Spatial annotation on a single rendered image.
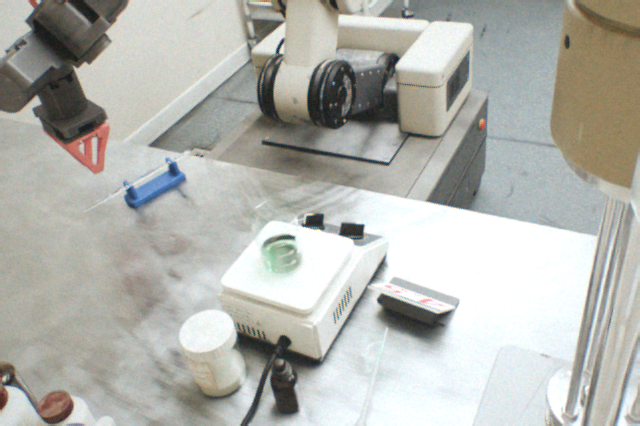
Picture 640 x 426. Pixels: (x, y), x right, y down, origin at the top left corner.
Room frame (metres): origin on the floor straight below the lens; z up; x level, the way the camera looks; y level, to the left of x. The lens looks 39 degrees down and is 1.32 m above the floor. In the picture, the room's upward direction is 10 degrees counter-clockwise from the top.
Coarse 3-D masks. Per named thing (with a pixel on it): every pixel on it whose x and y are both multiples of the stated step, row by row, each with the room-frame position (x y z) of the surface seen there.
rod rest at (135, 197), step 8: (168, 160) 0.88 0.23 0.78; (168, 168) 0.89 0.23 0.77; (176, 168) 0.87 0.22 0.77; (160, 176) 0.88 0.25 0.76; (168, 176) 0.87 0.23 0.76; (176, 176) 0.87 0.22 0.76; (184, 176) 0.87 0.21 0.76; (144, 184) 0.86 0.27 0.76; (152, 184) 0.86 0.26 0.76; (160, 184) 0.85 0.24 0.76; (168, 184) 0.85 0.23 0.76; (128, 192) 0.83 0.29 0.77; (136, 192) 0.83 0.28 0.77; (144, 192) 0.84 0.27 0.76; (152, 192) 0.84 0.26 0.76; (160, 192) 0.84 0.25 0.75; (128, 200) 0.83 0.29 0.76; (136, 200) 0.82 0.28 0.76; (144, 200) 0.82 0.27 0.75
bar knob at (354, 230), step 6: (342, 222) 0.61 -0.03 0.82; (348, 222) 0.61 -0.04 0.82; (354, 222) 0.61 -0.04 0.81; (360, 222) 0.61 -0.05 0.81; (342, 228) 0.60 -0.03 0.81; (348, 228) 0.60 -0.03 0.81; (354, 228) 0.61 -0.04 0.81; (360, 228) 0.61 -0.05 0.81; (342, 234) 0.60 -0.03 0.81; (348, 234) 0.60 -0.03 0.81; (354, 234) 0.60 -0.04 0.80; (360, 234) 0.60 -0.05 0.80
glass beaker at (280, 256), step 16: (256, 208) 0.55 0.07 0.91; (272, 208) 0.56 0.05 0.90; (288, 208) 0.55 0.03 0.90; (256, 224) 0.54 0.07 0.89; (272, 224) 0.56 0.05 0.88; (288, 224) 0.51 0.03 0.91; (256, 240) 0.52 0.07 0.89; (272, 240) 0.51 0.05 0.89; (288, 240) 0.51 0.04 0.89; (272, 256) 0.51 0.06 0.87; (288, 256) 0.51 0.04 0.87; (304, 256) 0.53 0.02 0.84; (272, 272) 0.51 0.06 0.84; (288, 272) 0.51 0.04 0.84
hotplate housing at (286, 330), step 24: (384, 240) 0.61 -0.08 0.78; (360, 264) 0.54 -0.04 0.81; (336, 288) 0.50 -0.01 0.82; (360, 288) 0.54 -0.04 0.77; (240, 312) 0.50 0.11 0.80; (264, 312) 0.48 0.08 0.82; (288, 312) 0.47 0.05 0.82; (312, 312) 0.47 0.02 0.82; (336, 312) 0.49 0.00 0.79; (264, 336) 0.49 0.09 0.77; (288, 336) 0.47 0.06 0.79; (312, 336) 0.45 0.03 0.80; (336, 336) 0.48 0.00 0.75
